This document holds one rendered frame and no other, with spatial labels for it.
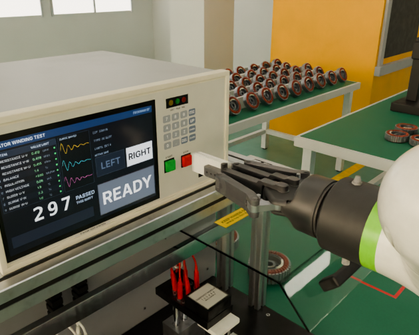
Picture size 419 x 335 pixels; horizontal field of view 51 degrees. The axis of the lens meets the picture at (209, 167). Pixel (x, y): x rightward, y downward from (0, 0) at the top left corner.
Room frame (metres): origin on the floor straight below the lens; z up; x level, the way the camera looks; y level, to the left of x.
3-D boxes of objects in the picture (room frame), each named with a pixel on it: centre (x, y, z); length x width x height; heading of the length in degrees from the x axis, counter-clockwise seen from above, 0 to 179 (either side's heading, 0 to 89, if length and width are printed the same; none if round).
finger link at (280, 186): (0.54, -0.06, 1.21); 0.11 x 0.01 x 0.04; 48
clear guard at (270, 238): (0.68, -0.11, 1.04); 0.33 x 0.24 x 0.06; 46
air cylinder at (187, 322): (0.71, 0.05, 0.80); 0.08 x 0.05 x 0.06; 136
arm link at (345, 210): (0.45, -0.17, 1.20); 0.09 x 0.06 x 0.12; 136
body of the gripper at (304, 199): (0.50, -0.12, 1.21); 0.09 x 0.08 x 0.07; 46
